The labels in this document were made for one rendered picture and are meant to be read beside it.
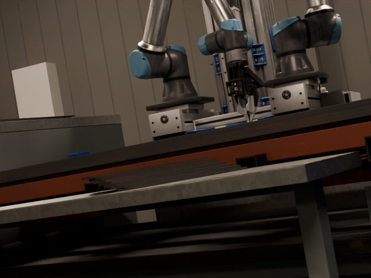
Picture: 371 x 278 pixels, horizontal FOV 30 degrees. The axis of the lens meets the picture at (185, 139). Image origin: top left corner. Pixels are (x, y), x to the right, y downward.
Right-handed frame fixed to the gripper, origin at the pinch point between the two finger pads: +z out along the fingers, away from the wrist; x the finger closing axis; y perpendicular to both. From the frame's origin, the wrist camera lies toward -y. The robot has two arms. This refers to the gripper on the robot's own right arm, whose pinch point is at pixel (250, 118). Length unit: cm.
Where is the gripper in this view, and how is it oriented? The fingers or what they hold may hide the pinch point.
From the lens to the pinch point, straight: 247.6
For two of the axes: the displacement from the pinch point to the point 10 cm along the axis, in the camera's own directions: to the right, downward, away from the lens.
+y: -5.5, 0.7, -8.3
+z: 1.7, 9.8, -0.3
